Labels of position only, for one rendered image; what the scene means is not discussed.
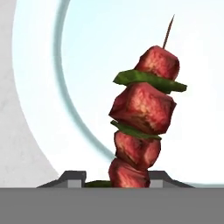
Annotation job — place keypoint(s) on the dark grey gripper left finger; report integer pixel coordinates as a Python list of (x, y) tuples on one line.
[(73, 178)]

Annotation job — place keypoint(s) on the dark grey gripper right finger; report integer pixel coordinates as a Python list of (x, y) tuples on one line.
[(159, 178)]

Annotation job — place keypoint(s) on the meat and pepper kebab skewer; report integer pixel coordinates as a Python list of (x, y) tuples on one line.
[(142, 110)]

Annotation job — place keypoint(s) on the white round plate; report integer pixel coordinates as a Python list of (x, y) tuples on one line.
[(87, 87)]

